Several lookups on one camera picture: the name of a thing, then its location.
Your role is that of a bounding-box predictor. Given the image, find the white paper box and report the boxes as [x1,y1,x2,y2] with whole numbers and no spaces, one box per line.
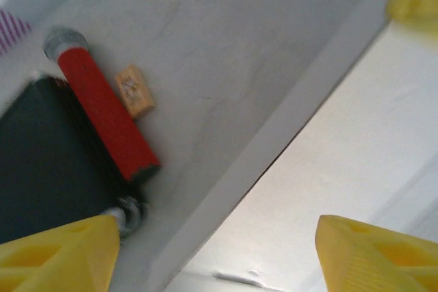
[129,0,438,292]

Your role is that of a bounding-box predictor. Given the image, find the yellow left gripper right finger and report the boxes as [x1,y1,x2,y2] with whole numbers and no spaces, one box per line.
[314,215,438,292]

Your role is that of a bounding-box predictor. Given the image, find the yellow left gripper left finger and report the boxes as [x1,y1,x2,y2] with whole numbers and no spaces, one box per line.
[0,215,120,292]

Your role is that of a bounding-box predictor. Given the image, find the small wooden block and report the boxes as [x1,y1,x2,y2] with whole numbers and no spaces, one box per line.
[114,64,157,119]

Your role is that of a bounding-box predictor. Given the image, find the red cylinder with silver cap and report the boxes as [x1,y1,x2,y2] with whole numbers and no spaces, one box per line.
[42,27,162,183]

